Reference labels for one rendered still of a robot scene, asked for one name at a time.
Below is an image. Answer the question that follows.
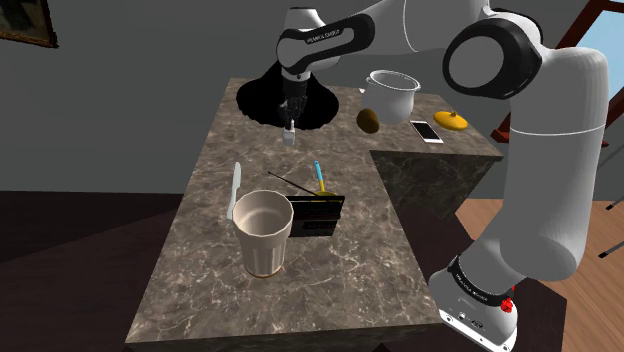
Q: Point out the brown kiwi fruit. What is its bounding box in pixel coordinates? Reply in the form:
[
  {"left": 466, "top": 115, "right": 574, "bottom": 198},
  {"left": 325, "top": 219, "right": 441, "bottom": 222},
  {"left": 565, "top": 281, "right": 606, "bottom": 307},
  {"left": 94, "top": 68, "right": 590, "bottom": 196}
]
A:
[{"left": 356, "top": 108, "right": 381, "bottom": 135}]

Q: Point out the framed wall picture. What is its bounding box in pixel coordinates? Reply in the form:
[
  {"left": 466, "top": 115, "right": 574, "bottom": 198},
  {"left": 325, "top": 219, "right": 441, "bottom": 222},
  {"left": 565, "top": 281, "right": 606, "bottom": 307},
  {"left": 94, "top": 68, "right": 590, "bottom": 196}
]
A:
[{"left": 0, "top": 0, "right": 60, "bottom": 49}]

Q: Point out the white knife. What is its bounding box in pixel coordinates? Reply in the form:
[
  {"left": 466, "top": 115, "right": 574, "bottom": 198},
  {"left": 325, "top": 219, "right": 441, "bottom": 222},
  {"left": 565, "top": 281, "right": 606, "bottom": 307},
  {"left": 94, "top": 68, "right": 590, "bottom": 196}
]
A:
[{"left": 225, "top": 161, "right": 243, "bottom": 222}]

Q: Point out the white smartphone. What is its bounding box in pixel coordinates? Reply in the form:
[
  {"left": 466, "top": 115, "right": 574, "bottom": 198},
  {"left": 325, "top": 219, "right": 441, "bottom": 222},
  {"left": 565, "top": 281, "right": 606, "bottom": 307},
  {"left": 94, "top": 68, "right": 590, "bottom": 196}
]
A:
[{"left": 409, "top": 120, "right": 445, "bottom": 145}]

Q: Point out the white cooking pot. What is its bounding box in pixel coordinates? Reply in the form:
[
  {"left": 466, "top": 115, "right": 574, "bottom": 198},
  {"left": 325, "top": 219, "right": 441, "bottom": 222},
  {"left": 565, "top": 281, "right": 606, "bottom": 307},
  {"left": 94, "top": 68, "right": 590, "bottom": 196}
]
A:
[{"left": 359, "top": 69, "right": 422, "bottom": 126}]

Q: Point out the beige ribbed cup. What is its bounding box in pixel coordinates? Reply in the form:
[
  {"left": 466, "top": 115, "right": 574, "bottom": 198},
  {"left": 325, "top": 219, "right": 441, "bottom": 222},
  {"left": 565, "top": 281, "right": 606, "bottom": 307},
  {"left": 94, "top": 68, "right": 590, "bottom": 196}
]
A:
[{"left": 231, "top": 189, "right": 296, "bottom": 280}]

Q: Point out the yellow round lid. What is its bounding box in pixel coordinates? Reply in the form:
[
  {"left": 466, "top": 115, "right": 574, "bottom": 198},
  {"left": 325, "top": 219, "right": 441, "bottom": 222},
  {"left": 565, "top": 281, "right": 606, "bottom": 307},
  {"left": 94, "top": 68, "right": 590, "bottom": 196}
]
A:
[{"left": 433, "top": 110, "right": 470, "bottom": 132}]

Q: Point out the dark robot stand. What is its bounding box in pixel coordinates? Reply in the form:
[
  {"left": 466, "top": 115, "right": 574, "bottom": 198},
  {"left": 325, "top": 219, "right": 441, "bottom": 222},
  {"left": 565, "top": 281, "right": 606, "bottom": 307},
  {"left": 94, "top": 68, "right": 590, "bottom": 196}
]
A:
[{"left": 389, "top": 204, "right": 570, "bottom": 352}]

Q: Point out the blue and yellow spoon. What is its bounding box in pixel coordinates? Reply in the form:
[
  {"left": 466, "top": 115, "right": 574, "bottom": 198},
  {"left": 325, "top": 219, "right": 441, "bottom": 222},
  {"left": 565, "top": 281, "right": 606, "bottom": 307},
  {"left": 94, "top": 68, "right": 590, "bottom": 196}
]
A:
[{"left": 312, "top": 160, "right": 339, "bottom": 199}]

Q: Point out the black radio with antenna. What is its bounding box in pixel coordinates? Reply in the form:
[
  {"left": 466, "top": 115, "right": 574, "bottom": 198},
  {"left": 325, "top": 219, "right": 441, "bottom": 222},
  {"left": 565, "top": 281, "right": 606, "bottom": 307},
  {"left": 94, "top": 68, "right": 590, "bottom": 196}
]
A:
[{"left": 267, "top": 170, "right": 347, "bottom": 239}]

